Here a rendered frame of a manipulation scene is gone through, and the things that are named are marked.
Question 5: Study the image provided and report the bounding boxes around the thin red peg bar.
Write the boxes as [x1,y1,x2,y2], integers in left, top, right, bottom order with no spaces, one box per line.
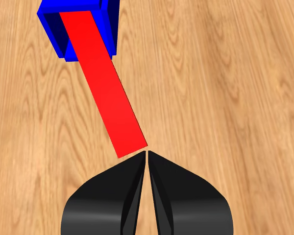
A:
[59,10,148,159]

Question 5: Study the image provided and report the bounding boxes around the blue hollow socket block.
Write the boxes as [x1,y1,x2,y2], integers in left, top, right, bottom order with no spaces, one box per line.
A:
[36,0,120,63]

